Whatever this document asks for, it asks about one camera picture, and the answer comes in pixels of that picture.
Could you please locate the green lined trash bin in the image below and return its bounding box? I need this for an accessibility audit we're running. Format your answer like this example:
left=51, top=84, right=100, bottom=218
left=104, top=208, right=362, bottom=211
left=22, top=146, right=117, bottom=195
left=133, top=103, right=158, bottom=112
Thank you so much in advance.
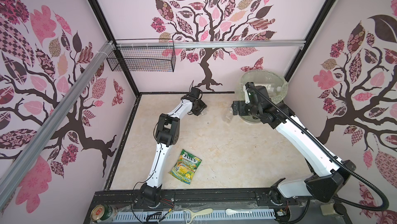
left=233, top=69, right=288, bottom=123

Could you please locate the black corrugated cable conduit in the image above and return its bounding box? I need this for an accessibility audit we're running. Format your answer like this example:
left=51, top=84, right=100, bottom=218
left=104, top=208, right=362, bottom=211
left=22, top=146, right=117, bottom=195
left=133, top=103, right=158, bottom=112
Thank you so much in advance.
left=246, top=82, right=390, bottom=212

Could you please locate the black wire wall basket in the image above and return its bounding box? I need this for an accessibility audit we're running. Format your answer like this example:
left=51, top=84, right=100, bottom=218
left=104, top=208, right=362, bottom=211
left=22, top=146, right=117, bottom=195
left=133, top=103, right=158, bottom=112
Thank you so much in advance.
left=107, top=38, right=176, bottom=72

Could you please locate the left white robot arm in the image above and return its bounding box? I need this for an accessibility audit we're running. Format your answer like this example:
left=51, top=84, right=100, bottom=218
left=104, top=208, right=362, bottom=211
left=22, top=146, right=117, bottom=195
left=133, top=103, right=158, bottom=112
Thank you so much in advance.
left=139, top=93, right=207, bottom=202

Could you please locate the clear capless bottle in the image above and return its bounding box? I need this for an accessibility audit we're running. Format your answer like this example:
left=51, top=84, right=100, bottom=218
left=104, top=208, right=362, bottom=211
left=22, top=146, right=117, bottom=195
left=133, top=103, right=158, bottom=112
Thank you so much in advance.
left=264, top=84, right=282, bottom=98

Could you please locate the green drink can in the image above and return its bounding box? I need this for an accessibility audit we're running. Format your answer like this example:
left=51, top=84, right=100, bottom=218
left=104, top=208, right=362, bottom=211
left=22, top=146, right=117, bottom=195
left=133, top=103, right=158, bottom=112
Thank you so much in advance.
left=90, top=204, right=118, bottom=223

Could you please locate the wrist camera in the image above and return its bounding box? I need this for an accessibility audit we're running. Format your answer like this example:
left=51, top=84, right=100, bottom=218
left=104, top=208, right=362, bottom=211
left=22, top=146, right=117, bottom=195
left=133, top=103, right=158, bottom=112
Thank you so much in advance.
left=189, top=87, right=202, bottom=102
left=243, top=82, right=270, bottom=104

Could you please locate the white plastic spoon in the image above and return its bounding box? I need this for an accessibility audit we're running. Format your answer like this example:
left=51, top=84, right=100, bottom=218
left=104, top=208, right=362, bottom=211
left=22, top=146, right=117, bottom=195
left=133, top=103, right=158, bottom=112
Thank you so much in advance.
left=225, top=208, right=253, bottom=216

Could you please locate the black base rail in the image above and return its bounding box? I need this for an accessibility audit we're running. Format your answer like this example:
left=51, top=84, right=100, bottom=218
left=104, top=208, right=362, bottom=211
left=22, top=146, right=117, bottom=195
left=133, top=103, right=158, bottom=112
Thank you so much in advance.
left=89, top=186, right=342, bottom=209

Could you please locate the green label small bottle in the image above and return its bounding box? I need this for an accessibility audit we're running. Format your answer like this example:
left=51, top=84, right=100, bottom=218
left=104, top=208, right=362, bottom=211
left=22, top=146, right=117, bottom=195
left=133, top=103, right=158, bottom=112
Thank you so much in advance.
left=223, top=107, right=234, bottom=123

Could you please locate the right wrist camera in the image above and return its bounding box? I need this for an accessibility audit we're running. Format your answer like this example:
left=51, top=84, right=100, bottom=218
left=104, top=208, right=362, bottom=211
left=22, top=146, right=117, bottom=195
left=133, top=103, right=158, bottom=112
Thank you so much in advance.
left=243, top=82, right=270, bottom=104

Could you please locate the aluminium wall rail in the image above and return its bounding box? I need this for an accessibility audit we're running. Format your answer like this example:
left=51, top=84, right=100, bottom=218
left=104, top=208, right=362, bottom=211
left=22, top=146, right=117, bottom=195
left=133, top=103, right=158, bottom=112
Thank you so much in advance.
left=116, top=40, right=306, bottom=49

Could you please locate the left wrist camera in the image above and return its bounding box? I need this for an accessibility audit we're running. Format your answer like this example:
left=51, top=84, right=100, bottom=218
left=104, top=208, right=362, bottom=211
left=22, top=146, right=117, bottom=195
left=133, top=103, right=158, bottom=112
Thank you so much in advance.
left=189, top=87, right=202, bottom=102

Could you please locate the white slotted cable duct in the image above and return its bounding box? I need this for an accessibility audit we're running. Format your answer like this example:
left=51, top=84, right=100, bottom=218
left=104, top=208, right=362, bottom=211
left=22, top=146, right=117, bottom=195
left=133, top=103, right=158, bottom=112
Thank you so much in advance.
left=114, top=209, right=276, bottom=224

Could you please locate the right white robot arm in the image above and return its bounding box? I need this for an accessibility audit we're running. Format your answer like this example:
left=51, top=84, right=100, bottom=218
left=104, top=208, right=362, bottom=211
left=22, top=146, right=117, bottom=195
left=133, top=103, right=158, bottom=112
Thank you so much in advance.
left=231, top=101, right=356, bottom=203

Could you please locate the Fox's candy bag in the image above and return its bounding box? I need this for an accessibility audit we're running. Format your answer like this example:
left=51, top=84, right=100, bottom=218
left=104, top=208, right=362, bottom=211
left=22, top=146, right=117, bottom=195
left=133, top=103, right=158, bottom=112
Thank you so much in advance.
left=169, top=150, right=202, bottom=185

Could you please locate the cream plastic peeler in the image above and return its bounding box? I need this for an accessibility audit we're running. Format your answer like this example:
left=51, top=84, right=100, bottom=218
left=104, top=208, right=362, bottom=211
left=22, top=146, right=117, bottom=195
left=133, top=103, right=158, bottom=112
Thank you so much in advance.
left=183, top=208, right=214, bottom=224

